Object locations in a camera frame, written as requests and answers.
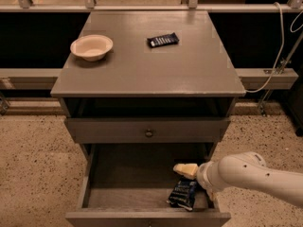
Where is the white cable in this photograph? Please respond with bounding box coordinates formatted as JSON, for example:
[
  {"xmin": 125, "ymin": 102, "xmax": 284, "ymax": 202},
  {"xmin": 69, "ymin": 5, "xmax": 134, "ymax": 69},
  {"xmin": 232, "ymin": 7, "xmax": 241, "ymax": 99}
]
[{"xmin": 244, "ymin": 1, "xmax": 303, "ymax": 95}]

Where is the metal stand pole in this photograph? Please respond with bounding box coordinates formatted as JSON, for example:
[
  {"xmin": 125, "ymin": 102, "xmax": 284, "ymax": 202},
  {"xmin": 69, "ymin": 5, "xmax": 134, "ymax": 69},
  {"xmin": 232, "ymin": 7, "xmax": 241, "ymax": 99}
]
[{"xmin": 258, "ymin": 31, "xmax": 303, "ymax": 116}]

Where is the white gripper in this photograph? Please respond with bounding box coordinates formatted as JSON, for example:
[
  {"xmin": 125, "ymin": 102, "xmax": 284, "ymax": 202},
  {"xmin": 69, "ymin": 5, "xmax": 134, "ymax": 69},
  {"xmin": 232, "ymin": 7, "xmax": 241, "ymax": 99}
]
[{"xmin": 173, "ymin": 161, "xmax": 222, "ymax": 201}]

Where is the grey open middle drawer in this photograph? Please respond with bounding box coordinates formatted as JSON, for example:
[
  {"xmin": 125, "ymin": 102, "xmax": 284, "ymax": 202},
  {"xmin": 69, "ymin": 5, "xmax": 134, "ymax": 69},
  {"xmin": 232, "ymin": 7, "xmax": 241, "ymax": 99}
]
[{"xmin": 65, "ymin": 144, "xmax": 231, "ymax": 227}]

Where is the cream plastic bowl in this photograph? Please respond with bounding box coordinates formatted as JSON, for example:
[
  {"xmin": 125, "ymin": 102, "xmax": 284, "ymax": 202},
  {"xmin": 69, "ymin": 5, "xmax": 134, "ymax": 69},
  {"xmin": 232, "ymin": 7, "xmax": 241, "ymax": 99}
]
[{"xmin": 70, "ymin": 35, "xmax": 114, "ymax": 61}]

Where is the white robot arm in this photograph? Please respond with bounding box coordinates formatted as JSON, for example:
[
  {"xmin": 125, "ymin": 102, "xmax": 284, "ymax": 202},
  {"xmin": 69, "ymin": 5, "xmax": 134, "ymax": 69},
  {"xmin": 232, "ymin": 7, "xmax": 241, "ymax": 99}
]
[{"xmin": 173, "ymin": 151, "xmax": 303, "ymax": 208}]

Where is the blue kettle chip bag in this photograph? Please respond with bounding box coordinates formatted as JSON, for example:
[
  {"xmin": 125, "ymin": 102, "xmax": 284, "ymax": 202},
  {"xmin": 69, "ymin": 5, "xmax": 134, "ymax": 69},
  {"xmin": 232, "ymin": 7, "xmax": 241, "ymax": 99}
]
[{"xmin": 167, "ymin": 178, "xmax": 198, "ymax": 211}]

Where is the grey top drawer with knob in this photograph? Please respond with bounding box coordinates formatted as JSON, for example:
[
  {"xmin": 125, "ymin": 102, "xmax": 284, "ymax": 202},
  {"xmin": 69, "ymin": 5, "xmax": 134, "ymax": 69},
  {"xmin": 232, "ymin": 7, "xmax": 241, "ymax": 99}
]
[{"xmin": 65, "ymin": 117, "xmax": 230, "ymax": 144}]

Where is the dark blue snack bar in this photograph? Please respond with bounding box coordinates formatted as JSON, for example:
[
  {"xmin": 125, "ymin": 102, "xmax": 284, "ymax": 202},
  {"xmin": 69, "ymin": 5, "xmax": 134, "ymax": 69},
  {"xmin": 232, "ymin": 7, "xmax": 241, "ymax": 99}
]
[{"xmin": 147, "ymin": 33, "xmax": 179, "ymax": 48}]

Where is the metal railing frame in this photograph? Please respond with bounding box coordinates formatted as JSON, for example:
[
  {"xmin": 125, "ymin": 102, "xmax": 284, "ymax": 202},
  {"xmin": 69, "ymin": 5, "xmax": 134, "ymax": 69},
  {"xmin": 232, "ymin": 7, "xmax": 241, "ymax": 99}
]
[{"xmin": 0, "ymin": 0, "xmax": 303, "ymax": 91}]

